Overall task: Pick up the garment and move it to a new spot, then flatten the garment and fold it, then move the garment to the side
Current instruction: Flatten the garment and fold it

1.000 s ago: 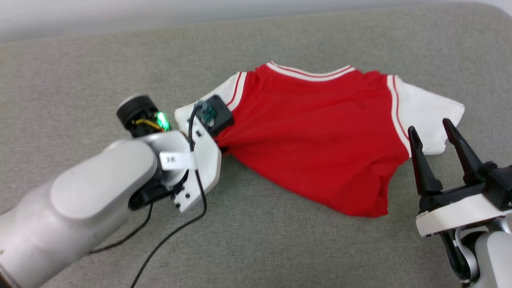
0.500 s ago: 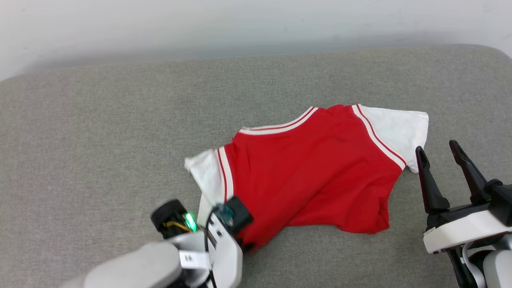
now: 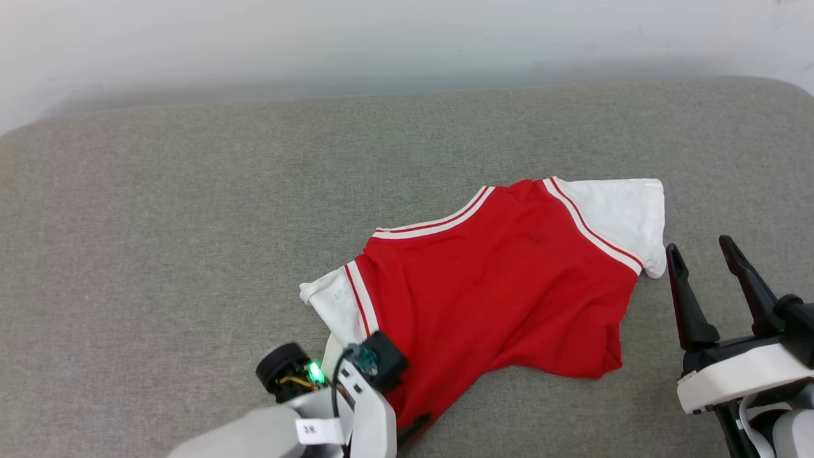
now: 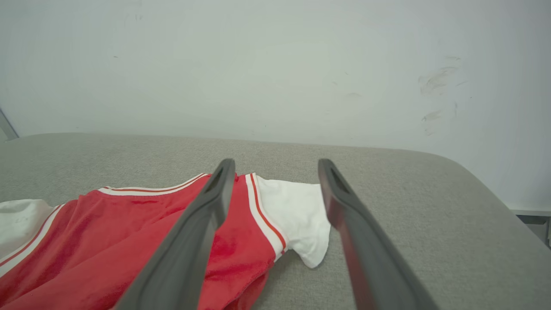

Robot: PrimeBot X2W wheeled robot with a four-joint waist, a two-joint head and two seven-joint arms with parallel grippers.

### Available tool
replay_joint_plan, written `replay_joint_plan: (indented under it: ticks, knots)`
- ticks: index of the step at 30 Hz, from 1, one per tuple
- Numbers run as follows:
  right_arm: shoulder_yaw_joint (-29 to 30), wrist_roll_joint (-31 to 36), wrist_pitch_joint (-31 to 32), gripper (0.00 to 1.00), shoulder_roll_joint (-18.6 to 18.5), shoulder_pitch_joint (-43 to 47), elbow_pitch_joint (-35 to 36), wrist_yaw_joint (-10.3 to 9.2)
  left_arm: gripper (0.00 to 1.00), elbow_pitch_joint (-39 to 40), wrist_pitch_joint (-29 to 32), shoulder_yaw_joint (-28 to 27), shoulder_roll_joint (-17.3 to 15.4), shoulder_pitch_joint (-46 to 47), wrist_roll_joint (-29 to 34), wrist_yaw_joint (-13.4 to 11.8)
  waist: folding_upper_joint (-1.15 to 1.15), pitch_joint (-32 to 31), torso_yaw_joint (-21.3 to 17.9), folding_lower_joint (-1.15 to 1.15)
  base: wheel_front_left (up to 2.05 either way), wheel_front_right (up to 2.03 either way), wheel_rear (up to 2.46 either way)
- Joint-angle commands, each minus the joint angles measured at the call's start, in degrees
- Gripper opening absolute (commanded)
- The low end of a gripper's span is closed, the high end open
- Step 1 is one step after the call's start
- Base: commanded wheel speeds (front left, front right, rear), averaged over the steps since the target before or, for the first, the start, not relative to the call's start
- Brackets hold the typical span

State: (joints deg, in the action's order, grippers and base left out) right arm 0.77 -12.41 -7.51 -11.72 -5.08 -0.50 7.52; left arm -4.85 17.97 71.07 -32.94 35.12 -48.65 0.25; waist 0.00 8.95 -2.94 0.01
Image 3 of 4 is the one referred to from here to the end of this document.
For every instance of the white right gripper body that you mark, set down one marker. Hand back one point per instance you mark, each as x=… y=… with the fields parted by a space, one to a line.
x=738 y=375

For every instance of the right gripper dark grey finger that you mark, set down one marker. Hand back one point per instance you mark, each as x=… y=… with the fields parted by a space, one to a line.
x=757 y=299
x=692 y=312

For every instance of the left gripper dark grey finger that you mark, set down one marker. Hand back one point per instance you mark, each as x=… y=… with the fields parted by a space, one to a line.
x=414 y=429

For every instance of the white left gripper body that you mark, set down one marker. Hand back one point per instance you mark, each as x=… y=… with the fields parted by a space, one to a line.
x=372 y=426

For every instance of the red and white t-shirt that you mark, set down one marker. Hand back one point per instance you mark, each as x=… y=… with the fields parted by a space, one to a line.
x=496 y=286

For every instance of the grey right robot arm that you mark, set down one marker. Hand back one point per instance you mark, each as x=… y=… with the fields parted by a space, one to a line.
x=795 y=436

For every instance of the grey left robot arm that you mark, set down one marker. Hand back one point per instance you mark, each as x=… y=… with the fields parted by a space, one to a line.
x=241 y=439

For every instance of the white paper label tag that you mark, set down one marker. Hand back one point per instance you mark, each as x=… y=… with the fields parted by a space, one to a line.
x=311 y=430

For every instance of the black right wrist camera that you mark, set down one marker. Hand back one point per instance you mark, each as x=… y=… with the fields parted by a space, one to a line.
x=798 y=324

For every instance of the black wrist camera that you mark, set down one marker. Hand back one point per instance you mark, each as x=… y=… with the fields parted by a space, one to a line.
x=798 y=324
x=385 y=362

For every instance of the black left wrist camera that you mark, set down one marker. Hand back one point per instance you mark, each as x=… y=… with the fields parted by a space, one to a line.
x=385 y=362

